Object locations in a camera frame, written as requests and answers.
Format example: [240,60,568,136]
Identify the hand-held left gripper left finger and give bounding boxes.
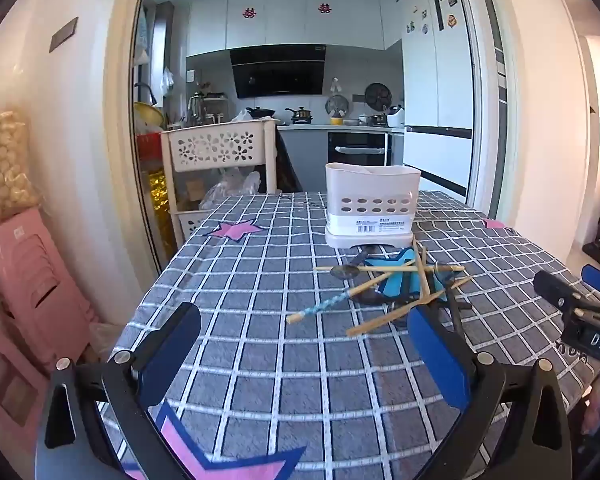
[35,301,203,480]

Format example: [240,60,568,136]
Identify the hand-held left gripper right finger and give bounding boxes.
[407,305,573,480]

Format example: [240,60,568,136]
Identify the white plastic utensil holder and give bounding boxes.
[324,161,422,250]

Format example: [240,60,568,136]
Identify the grey checkered star tablecloth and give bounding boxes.
[87,190,600,480]

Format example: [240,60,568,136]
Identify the pink plastic stool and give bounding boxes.
[0,317,51,428]
[0,207,101,376]

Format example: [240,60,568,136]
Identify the gold foil package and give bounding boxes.
[147,167,178,261]

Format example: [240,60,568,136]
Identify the clear plastic bags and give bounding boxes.
[200,167,262,211]

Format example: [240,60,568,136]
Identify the black built-in oven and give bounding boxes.
[326,131,393,167]

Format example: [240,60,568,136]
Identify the red box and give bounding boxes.
[136,132,166,173]

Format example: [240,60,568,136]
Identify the white refrigerator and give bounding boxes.
[399,0,476,196]

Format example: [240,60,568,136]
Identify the grey kitchen counter cabinet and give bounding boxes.
[275,122,406,193]

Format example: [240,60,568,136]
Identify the white flower-cutout storage cart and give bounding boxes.
[160,117,283,246]

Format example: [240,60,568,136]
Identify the black round fan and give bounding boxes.
[364,82,393,111]

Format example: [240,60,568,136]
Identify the bag of puffed snacks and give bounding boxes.
[0,110,42,235]

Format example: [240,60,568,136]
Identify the yellow basin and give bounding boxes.
[134,101,165,126]

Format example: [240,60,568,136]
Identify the group of fridge magnets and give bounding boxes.
[405,0,460,36]

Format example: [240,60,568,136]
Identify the black range hood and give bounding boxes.
[229,44,328,99]

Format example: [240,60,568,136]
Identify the white upper kitchen cabinets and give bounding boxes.
[186,0,403,58]

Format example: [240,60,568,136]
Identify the grey wall switch plate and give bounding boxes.
[49,16,79,53]

